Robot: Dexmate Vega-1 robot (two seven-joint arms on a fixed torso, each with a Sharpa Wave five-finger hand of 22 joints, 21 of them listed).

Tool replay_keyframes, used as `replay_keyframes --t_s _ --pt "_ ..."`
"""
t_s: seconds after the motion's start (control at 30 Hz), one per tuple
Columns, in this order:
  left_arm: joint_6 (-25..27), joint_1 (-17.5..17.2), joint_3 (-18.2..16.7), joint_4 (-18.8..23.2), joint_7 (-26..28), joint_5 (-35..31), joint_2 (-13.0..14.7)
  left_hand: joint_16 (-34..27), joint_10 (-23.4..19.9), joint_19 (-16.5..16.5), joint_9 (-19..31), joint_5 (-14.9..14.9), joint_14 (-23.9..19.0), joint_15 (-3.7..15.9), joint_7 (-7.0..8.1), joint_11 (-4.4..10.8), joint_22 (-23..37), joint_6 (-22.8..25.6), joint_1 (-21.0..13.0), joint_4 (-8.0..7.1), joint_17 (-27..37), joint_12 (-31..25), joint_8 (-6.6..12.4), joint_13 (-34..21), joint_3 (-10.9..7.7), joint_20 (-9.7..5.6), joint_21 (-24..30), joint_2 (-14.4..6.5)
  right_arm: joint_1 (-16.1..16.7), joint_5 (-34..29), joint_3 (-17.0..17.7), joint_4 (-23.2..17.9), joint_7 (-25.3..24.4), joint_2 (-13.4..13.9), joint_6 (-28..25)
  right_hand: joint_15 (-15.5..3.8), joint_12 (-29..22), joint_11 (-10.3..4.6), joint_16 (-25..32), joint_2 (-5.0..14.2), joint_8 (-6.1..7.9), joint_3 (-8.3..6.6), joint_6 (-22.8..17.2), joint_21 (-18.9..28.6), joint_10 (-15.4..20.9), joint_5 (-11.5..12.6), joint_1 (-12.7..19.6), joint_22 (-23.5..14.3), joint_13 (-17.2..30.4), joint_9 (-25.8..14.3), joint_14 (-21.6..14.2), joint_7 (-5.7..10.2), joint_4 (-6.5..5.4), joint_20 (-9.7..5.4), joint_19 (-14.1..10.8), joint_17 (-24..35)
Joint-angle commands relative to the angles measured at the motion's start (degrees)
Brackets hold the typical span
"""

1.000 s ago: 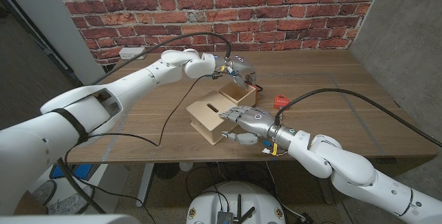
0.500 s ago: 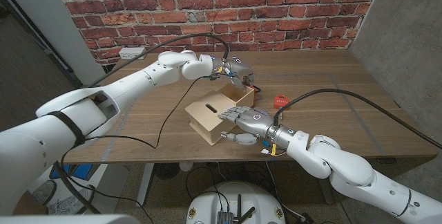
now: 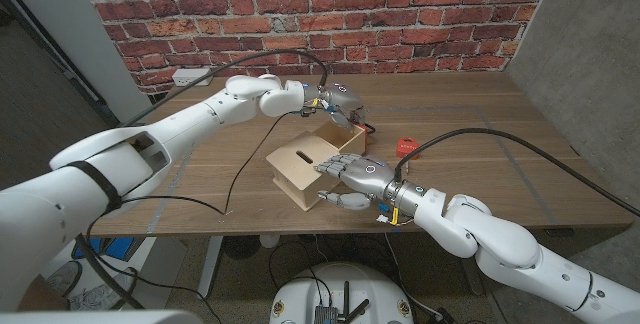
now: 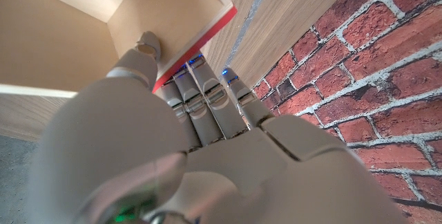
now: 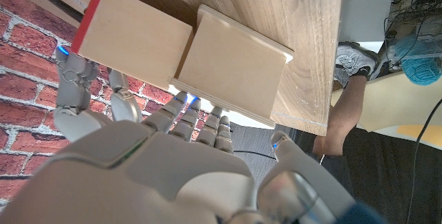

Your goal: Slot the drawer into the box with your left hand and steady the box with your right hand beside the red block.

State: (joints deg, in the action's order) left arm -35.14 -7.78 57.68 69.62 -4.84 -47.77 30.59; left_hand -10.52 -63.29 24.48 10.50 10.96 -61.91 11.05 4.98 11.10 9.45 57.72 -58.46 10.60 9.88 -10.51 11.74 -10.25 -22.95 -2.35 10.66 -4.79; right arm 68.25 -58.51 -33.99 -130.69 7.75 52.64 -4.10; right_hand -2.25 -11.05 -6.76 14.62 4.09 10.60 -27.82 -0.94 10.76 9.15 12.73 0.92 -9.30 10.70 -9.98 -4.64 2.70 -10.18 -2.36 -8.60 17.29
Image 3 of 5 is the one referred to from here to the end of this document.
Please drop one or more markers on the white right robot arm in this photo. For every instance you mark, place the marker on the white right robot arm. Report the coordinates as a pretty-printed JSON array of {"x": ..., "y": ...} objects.
[{"x": 500, "y": 244}]

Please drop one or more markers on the white table leg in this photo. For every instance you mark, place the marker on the white table leg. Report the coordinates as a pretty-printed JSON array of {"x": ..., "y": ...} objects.
[{"x": 210, "y": 264}]

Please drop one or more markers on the white robot torso edge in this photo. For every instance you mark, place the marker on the white robot torso edge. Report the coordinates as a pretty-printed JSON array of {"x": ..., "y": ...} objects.
[{"x": 100, "y": 318}]

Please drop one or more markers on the red block with metal pin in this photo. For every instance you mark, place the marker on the red block with metal pin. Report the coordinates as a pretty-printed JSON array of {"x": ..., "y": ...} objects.
[{"x": 404, "y": 145}]

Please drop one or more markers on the white round table foot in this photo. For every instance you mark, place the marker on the white round table foot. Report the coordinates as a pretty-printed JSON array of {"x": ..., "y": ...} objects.
[{"x": 270, "y": 240}]

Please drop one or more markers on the wooden box with slot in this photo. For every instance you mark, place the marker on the wooden box with slot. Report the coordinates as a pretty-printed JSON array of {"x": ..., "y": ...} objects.
[{"x": 290, "y": 175}]

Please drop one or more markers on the straight black antenna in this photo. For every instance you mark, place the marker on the straight black antenna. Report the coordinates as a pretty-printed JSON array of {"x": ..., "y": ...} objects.
[{"x": 346, "y": 299}]

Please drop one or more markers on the small grey computer box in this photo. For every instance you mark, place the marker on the small grey computer box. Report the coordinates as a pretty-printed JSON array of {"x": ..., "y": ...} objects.
[{"x": 326, "y": 315}]

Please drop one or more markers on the blue foot pedal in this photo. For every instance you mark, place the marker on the blue foot pedal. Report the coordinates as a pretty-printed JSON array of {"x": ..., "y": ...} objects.
[
  {"x": 89, "y": 249},
  {"x": 120, "y": 248}
]

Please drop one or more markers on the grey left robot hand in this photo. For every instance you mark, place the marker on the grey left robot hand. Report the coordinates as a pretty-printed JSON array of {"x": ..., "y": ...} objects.
[{"x": 345, "y": 96}]

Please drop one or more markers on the white power outlet strip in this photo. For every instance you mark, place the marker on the white power outlet strip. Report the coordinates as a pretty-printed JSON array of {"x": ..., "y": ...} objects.
[{"x": 185, "y": 76}]

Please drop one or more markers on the wooden drawer with red front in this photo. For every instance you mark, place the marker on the wooden drawer with red front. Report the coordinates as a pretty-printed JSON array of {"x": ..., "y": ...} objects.
[{"x": 355, "y": 144}]

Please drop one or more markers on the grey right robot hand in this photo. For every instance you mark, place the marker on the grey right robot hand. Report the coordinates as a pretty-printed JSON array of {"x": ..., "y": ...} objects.
[{"x": 370, "y": 174}]

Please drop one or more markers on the person with grey sneakers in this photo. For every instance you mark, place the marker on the person with grey sneakers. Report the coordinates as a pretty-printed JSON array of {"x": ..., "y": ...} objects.
[{"x": 95, "y": 294}]

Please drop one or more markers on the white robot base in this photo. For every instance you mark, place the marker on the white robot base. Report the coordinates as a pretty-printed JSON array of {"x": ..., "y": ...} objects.
[{"x": 360, "y": 289}]

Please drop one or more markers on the tilted black antenna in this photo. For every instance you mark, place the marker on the tilted black antenna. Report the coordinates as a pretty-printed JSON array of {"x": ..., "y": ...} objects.
[{"x": 360, "y": 309}]

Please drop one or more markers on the black floor plug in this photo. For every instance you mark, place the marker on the black floor plug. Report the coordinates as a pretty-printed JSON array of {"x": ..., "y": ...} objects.
[{"x": 445, "y": 316}]

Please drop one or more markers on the grey table leg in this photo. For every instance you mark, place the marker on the grey table leg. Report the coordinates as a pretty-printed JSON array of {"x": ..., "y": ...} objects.
[{"x": 472, "y": 281}]

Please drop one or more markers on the dark round floor object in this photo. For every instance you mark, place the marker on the dark round floor object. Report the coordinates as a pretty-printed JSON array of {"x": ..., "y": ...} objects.
[{"x": 240, "y": 248}]

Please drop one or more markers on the red brick printed backdrop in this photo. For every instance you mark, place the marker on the red brick printed backdrop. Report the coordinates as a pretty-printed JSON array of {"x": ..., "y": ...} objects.
[{"x": 400, "y": 14}]

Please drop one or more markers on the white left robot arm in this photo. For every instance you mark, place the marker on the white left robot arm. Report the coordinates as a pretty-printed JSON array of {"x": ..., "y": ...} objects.
[{"x": 190, "y": 119}]

